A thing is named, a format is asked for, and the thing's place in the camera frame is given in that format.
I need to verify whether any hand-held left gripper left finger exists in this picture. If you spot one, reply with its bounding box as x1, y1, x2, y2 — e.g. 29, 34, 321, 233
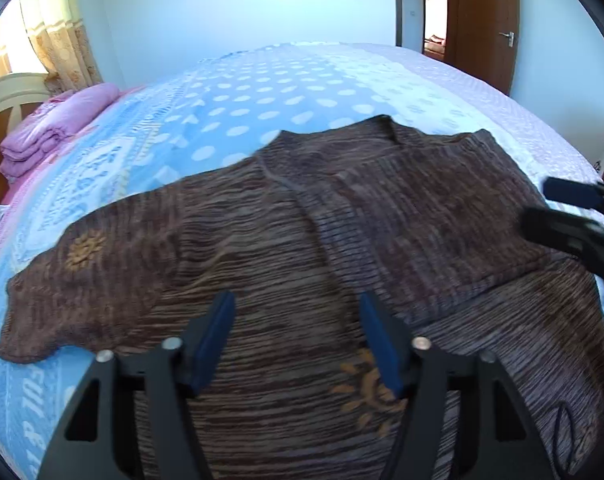
37, 290, 237, 480

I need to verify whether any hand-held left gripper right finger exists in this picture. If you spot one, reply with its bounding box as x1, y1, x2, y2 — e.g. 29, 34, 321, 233
359, 291, 557, 480

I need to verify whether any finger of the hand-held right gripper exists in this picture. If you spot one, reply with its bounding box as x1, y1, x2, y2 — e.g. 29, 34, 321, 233
543, 176, 604, 212
520, 207, 604, 283

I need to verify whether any brown knitted sweater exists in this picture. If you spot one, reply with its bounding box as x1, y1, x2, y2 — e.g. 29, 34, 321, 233
0, 115, 604, 480

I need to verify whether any brown wooden door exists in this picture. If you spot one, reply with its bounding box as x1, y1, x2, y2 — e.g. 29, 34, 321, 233
444, 0, 520, 96

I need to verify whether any blue dotted bedsheet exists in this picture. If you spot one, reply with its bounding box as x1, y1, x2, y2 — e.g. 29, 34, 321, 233
0, 42, 602, 480

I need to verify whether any pink folded blanket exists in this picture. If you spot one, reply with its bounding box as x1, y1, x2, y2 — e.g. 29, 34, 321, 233
0, 82, 120, 178

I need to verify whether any beige patterned curtain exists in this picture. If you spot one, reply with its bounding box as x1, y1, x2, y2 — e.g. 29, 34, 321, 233
19, 0, 105, 93

